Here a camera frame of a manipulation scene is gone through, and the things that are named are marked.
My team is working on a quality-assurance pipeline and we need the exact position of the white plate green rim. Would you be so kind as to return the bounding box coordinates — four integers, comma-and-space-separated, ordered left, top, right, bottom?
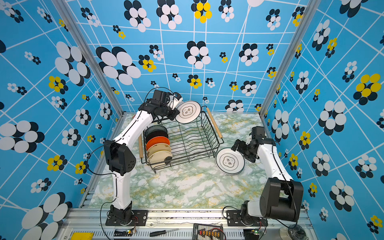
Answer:
175, 101, 201, 124

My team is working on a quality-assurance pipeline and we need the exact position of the black plate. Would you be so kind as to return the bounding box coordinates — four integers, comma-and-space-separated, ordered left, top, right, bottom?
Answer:
146, 130, 169, 142

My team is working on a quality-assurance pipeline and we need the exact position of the clear plastic container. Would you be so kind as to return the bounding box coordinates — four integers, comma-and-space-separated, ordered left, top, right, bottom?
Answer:
279, 225, 307, 240

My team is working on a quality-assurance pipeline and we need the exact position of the yellow box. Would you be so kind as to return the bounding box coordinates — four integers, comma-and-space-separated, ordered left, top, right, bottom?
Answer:
71, 233, 94, 240

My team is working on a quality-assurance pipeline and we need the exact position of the black wire dish rack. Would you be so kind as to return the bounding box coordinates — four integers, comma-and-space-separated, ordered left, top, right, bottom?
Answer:
139, 106, 224, 173

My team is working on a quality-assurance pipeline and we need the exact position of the cream plate with stamp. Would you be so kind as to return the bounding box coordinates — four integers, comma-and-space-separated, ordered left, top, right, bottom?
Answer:
147, 143, 171, 157

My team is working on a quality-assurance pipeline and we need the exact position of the blue patterned grey plate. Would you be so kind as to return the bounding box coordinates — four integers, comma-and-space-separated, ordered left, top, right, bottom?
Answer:
145, 125, 168, 136

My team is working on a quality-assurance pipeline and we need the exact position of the orange plate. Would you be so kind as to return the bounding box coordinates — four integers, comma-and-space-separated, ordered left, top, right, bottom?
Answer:
146, 136, 170, 150

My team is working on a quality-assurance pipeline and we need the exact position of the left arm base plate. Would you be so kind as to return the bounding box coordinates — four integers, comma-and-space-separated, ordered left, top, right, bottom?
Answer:
105, 209, 148, 227

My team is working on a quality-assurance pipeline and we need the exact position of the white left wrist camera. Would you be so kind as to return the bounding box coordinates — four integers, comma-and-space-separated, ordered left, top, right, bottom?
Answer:
168, 92, 183, 110

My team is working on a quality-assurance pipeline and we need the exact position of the black terminal board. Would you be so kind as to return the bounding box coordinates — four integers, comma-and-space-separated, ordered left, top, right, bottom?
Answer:
192, 223, 227, 240

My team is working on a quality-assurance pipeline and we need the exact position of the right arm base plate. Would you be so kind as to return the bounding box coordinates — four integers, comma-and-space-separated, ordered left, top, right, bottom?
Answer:
224, 210, 269, 228

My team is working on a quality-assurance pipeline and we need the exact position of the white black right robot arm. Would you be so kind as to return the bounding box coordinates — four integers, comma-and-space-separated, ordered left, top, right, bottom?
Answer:
231, 126, 304, 226

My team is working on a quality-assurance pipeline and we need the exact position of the black handled screwdriver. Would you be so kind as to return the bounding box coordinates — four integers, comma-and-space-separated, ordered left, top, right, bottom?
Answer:
150, 229, 180, 237

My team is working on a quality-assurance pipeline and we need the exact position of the white plate green cloud outline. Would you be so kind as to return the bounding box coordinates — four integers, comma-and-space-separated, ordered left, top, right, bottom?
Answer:
216, 148, 245, 176

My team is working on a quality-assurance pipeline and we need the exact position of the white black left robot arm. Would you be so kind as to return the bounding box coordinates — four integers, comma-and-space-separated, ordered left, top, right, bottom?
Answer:
104, 90, 183, 226

